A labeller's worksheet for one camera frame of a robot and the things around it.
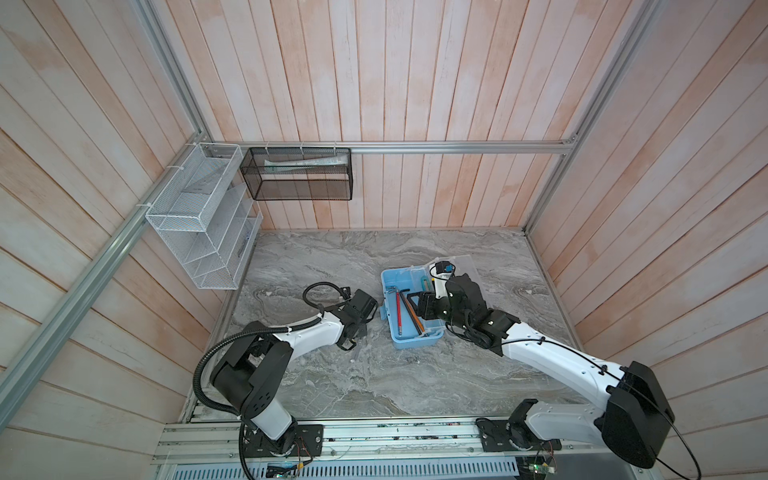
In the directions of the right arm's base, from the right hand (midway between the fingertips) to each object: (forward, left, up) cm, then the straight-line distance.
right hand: (413, 295), depth 81 cm
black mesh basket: (+45, +39, +8) cm, 60 cm away
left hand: (-3, +18, -16) cm, 24 cm away
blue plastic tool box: (-1, +1, -17) cm, 17 cm away
